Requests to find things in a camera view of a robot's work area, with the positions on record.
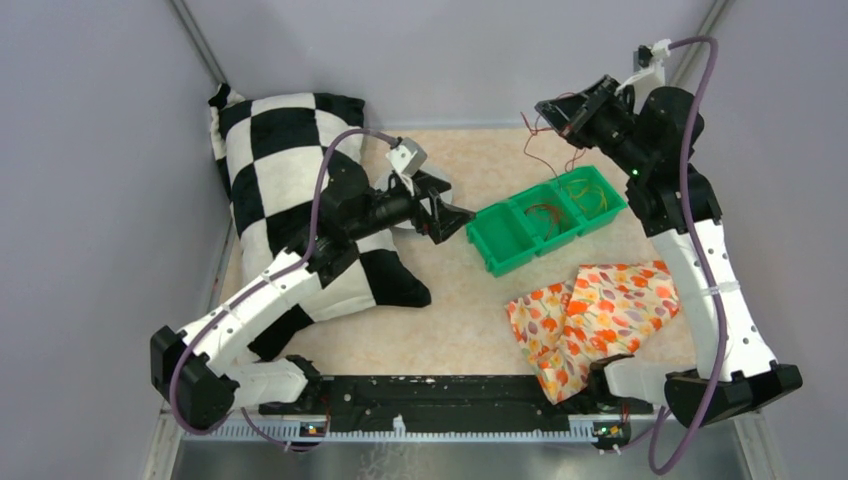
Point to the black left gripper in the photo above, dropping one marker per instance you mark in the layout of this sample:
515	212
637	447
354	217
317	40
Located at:
450	218

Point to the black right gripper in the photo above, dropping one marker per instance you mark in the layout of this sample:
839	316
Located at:
571	115

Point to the grey perforated cable spool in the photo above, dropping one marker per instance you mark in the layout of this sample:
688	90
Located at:
426	173

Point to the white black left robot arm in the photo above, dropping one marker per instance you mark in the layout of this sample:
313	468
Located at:
195	369

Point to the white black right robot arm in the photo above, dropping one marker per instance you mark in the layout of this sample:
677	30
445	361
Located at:
735	371

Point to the black white checkered pillow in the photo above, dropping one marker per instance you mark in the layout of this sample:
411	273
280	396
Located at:
268	153

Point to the floral orange cloth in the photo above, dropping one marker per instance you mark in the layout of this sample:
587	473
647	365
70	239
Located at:
606	310

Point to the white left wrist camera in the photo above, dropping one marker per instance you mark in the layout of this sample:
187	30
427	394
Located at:
406	158

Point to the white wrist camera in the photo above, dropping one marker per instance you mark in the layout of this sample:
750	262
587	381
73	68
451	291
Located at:
406	158
649	69

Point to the green plastic bin with yellow wire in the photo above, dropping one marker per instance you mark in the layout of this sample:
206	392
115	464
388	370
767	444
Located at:
587	192

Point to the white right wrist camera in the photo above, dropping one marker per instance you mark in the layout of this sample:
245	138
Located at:
649	69

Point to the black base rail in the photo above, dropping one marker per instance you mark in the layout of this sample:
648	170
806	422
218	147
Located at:
445	404

